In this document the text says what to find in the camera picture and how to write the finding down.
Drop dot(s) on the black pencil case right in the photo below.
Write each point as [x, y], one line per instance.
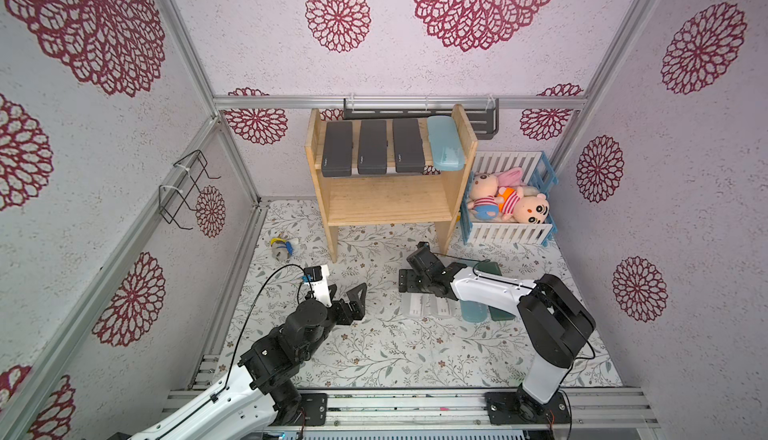
[408, 146]

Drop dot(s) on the black pencil case middle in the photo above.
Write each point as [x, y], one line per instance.
[372, 148]

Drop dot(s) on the plush doll blue pants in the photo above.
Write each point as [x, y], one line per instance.
[484, 201]

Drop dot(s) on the blue white toy crib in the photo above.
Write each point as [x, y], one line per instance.
[512, 169]

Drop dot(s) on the black wire wall hanger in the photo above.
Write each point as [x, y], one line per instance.
[173, 198]

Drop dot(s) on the black pencil case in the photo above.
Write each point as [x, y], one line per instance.
[372, 148]
[408, 146]
[337, 150]

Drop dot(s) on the light teal case top shelf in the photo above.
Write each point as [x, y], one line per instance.
[445, 144]

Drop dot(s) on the dark green pencil case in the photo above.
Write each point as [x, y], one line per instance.
[496, 315]

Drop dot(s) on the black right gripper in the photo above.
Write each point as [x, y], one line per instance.
[420, 273]

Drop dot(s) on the wooden two-tier shelf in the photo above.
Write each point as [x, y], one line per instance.
[391, 198]

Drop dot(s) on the black pencil case left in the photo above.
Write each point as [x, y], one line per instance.
[337, 150]

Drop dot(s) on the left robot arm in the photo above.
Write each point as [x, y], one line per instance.
[252, 374]

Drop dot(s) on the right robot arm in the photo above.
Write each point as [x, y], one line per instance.
[557, 323]

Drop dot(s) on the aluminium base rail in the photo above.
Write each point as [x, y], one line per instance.
[447, 409]

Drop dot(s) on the grey plush toy keychain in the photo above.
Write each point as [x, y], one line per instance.
[282, 249]

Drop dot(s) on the plush doll orange striped shirt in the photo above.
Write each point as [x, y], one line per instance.
[522, 204]

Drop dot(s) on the clear pencil case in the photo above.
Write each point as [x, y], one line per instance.
[412, 304]
[440, 308]

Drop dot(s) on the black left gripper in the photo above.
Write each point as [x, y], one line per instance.
[356, 308]

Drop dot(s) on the teal pencil case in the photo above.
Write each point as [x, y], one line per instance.
[474, 312]

